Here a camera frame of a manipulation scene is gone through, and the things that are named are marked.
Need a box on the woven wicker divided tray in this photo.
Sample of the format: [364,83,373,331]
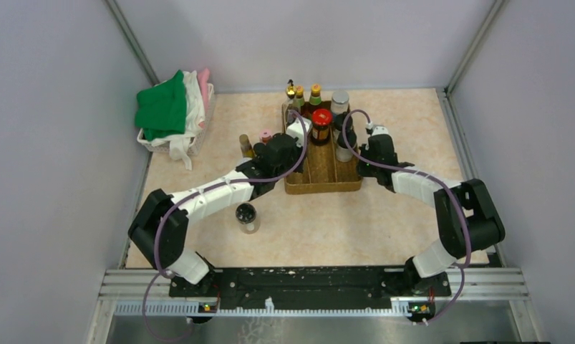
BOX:
[284,125,362,195]

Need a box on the pink cloth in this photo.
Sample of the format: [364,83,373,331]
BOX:
[197,68,211,119]

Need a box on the black lid clear jar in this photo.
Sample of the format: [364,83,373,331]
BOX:
[335,130,357,163]
[332,112,353,140]

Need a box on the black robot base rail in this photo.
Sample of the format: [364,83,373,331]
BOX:
[169,266,452,321]

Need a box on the yellow cap chili sauce bottle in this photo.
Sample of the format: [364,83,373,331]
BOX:
[294,85,305,112]

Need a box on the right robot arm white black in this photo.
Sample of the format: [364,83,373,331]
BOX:
[357,133,506,295]

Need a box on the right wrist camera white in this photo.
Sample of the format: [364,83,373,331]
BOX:
[365,123,390,137]

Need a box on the red lid sauce jar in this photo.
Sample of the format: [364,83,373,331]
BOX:
[311,108,333,145]

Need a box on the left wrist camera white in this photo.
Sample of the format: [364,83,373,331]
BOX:
[285,118,312,148]

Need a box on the yellow label pepper shaker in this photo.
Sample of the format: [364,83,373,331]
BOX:
[239,134,255,158]

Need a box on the pink lid spice jar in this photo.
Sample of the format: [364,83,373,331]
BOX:
[259,130,273,144]

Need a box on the tall glass oil bottle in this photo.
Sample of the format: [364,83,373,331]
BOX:
[284,79,296,127]

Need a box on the white plastic basket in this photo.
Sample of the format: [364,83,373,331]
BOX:
[136,83,216,156]

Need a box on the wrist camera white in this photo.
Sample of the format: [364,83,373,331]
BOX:
[365,123,390,137]
[285,118,312,148]

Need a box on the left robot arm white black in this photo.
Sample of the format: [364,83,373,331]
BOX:
[128,133,306,296]

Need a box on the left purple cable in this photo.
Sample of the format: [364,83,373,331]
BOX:
[141,110,309,344]

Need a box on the silver lid salt jar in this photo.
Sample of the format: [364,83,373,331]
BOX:
[330,90,349,117]

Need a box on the black cap dark jar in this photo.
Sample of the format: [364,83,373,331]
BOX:
[235,203,261,234]

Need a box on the green cloth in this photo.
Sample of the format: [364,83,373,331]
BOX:
[135,70,187,141]

